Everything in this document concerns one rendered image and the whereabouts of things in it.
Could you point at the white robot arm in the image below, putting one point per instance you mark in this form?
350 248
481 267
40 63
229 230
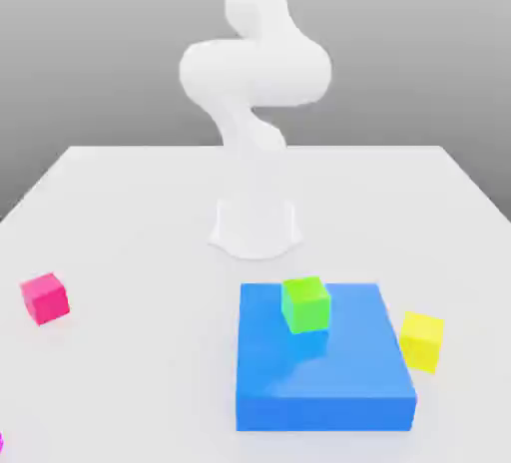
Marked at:
255 72

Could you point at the small green cube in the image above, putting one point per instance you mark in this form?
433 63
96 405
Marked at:
306 307

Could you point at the small yellow cube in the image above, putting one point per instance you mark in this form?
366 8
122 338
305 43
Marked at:
421 341

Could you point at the small pink cube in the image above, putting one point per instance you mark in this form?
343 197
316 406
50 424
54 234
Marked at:
46 299

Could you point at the large blue box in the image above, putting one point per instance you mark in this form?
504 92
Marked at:
339 371

